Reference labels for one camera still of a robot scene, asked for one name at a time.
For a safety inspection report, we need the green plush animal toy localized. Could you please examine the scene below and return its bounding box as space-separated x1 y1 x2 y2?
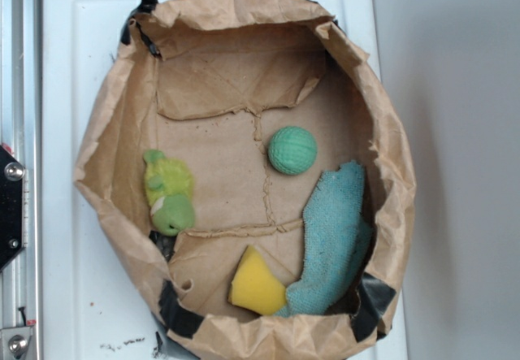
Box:
143 150 195 236

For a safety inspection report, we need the green textured ball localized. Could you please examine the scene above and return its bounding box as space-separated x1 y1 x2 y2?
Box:
268 126 318 176

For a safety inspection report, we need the blue terry cloth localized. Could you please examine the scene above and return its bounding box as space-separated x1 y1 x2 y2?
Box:
275 161 373 318

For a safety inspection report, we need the yellow sponge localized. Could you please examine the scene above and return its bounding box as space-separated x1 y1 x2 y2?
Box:
228 245 287 315

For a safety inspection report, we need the black metal bracket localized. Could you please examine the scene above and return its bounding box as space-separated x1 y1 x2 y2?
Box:
0 144 27 271

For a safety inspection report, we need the aluminium frame rail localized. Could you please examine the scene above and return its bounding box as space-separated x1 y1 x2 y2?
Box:
1 0 43 359

